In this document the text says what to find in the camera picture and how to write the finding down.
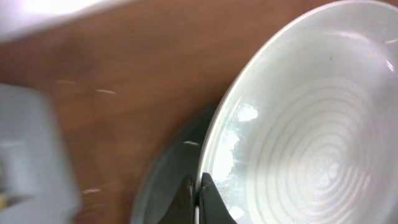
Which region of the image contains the pale green plate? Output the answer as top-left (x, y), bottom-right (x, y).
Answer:
top-left (198, 1), bottom-right (397, 223)

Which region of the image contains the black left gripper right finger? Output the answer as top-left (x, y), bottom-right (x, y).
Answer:
top-left (198, 173), bottom-right (236, 224)

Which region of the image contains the grey dishwasher rack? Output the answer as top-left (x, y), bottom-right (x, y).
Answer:
top-left (1, 84), bottom-right (81, 223)

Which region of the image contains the round black tray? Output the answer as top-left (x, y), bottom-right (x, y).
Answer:
top-left (130, 105), bottom-right (217, 224)

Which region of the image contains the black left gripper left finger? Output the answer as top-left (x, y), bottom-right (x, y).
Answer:
top-left (158, 175), bottom-right (195, 224)

